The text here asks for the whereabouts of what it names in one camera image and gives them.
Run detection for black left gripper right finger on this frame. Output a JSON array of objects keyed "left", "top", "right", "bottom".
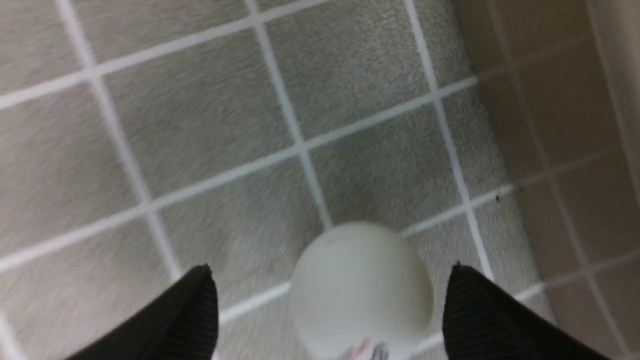
[{"left": 442, "top": 263, "right": 604, "bottom": 360}]

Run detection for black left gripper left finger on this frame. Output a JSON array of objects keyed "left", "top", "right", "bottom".
[{"left": 71, "top": 264, "right": 219, "bottom": 360}]

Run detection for white ball with logo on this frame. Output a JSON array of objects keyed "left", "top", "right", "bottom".
[{"left": 287, "top": 221, "right": 434, "bottom": 360}]

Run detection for grey checked tablecloth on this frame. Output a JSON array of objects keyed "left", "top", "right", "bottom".
[{"left": 1, "top": 0, "right": 555, "bottom": 360}]

